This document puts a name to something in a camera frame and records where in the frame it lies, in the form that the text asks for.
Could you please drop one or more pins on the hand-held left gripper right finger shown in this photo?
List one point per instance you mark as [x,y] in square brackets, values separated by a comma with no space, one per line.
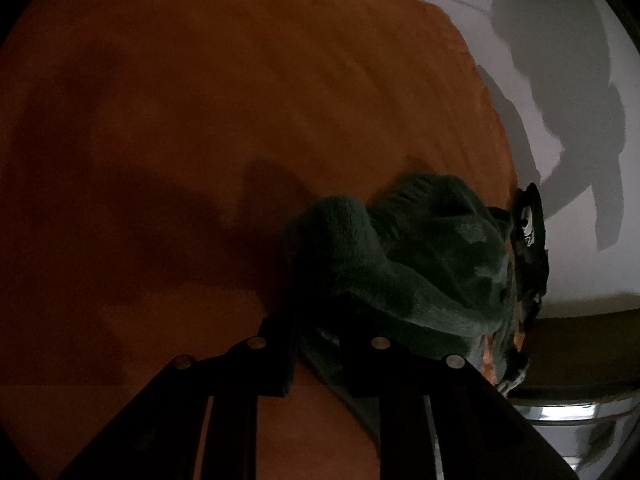
[360,360]

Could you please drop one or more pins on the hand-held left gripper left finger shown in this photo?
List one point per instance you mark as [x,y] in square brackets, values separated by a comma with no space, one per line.
[277,360]

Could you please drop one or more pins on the grey fleece garment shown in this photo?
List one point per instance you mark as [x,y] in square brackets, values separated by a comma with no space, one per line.
[410,260]

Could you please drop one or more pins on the black patterned garment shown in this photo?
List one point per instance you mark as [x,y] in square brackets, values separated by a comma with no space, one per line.
[515,355]

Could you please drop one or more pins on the black t-shirt white print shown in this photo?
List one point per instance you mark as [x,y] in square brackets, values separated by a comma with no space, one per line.
[530,230]

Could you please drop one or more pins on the dark wooden wardrobe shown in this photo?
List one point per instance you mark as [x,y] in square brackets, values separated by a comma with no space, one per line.
[590,345]

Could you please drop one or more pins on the orange fleece blanket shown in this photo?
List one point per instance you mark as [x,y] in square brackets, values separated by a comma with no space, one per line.
[175,135]

